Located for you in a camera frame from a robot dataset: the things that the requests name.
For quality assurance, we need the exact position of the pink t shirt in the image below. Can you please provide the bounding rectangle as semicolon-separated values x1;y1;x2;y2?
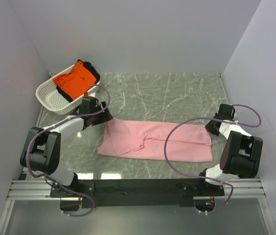
98;118;213;163

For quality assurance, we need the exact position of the white perforated plastic basket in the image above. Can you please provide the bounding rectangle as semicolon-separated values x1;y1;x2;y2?
35;60;100;115

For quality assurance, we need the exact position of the aluminium extrusion rail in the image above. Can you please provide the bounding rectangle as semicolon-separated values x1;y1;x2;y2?
6;180;64;200

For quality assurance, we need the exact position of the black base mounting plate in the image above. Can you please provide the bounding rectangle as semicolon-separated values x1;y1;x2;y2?
50;179;225;211

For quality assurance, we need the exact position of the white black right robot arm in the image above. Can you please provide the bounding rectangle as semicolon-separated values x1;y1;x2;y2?
198;104;263;192

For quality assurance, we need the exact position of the black t shirt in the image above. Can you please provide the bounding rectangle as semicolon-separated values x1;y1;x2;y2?
56;58;101;103

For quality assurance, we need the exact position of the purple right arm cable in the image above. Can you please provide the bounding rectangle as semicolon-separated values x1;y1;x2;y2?
163;104;263;213

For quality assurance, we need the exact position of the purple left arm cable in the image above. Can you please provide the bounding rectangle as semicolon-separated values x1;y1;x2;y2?
26;84;110;218

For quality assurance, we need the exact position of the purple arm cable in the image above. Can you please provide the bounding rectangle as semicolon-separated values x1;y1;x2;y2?
26;84;110;218
163;104;263;213

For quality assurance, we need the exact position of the orange t shirt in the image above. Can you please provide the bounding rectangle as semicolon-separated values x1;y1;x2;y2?
52;61;97;100

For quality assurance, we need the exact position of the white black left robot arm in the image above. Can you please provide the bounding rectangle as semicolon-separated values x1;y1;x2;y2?
20;96;113;193

